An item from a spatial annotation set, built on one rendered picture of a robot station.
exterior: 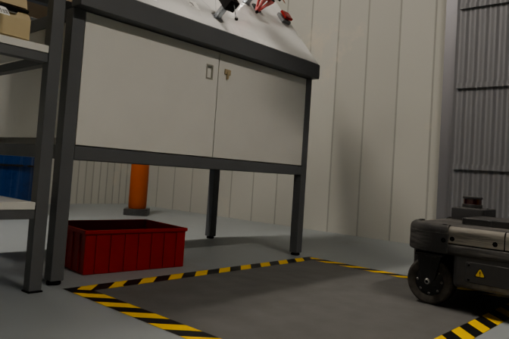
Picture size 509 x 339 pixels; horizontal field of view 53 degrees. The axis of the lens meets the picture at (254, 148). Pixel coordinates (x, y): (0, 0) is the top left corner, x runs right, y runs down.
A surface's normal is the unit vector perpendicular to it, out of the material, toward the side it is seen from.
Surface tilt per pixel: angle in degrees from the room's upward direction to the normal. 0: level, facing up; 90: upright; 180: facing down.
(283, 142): 90
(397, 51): 90
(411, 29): 90
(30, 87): 90
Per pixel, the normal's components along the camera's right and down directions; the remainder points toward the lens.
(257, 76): 0.74, 0.02
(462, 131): -0.64, -0.08
